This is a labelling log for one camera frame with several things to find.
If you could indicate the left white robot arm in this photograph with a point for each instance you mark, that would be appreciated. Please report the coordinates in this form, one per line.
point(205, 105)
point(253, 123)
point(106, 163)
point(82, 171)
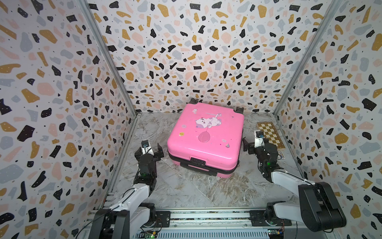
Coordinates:
point(123, 219)

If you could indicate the wooden chessboard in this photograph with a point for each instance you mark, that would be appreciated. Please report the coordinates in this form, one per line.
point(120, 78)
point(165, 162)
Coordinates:
point(271, 133)

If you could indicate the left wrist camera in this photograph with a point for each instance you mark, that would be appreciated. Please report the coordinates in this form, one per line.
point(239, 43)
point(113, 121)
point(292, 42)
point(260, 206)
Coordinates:
point(145, 144)

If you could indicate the left aluminium corner post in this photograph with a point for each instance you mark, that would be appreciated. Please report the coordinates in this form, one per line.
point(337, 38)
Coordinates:
point(84, 6)

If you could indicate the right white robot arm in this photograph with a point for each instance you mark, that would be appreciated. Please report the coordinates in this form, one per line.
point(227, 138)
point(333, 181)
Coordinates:
point(317, 207)

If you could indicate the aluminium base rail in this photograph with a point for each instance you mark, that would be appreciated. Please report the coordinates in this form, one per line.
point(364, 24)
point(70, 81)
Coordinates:
point(216, 223)

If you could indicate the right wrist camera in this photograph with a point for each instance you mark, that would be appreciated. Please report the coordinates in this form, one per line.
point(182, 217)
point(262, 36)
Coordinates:
point(259, 134)

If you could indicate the right aluminium corner post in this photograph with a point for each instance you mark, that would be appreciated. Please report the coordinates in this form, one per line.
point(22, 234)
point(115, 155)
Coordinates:
point(331, 11)

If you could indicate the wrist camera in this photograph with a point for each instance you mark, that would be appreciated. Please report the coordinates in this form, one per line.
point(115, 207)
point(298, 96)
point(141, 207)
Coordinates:
point(145, 144)
point(259, 134)

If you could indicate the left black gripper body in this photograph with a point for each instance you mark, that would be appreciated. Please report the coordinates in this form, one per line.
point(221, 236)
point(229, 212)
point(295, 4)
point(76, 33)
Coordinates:
point(155, 158)

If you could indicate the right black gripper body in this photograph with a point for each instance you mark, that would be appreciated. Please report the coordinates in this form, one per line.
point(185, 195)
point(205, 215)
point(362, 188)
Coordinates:
point(258, 153)

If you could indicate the small playing card box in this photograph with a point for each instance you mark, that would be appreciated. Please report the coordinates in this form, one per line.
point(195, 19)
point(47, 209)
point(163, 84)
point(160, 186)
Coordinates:
point(281, 156)

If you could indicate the aluminium corner post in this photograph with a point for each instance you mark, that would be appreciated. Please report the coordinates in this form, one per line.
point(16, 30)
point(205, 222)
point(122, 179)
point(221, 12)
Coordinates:
point(84, 6)
point(331, 11)

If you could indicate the pink hard-shell suitcase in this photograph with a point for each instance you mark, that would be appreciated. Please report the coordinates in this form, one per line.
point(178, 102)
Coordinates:
point(207, 139)

